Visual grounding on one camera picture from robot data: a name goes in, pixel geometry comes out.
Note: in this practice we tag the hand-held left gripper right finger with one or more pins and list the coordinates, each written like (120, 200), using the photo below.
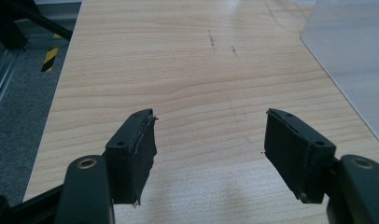
(298, 155)

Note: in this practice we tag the silver metal rail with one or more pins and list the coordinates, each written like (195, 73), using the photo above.
(2, 77)

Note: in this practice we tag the yellow black hazard tape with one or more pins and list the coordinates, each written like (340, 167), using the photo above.
(50, 57)

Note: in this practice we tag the translucent white plastic mat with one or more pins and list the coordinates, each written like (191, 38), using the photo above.
(352, 59)

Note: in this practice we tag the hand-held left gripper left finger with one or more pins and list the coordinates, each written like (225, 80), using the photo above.
(128, 158)

